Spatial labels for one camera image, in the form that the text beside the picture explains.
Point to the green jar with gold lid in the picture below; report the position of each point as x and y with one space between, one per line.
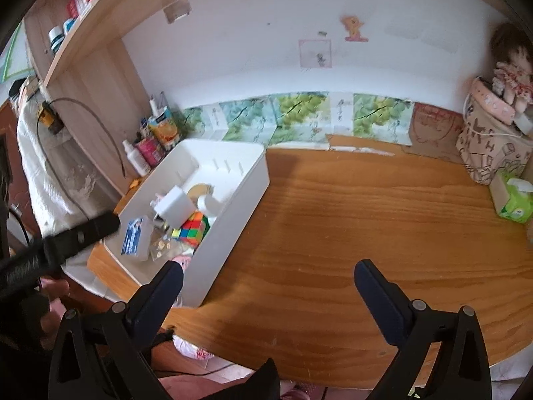
162 248

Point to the wooden shelf unit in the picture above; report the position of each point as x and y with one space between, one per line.
92 81

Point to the white plastic storage bin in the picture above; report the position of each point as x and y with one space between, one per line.
238 173

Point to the clear plastic box blue label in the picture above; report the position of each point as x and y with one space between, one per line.
137 239

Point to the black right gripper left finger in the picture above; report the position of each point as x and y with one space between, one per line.
100 356

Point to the doll with brown hair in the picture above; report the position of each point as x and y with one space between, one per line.
512 53

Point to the pink hair rollers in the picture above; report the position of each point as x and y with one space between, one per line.
183 261

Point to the person's left hand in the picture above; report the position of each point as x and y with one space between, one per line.
53 290

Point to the multicolour rubik's cube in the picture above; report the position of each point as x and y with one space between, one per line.
193 230

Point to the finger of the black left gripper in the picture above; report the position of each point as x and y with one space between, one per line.
59 248

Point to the white spray bottle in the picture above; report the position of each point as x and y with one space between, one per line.
136 159

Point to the pink framed wall sticker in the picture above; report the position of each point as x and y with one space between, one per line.
315 54

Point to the white box with pink lid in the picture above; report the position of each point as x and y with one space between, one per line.
175 208

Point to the orange juice carton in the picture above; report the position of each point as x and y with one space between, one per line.
165 129

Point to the green grape cardboard panel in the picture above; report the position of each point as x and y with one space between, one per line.
302 118

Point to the brown cardboard panel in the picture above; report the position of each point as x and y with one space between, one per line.
433 132

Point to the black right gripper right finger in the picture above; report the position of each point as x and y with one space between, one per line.
440 355

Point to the yellow duck wall sticker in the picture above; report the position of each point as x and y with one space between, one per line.
352 26

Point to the green tissue pack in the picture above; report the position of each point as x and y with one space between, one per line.
512 197

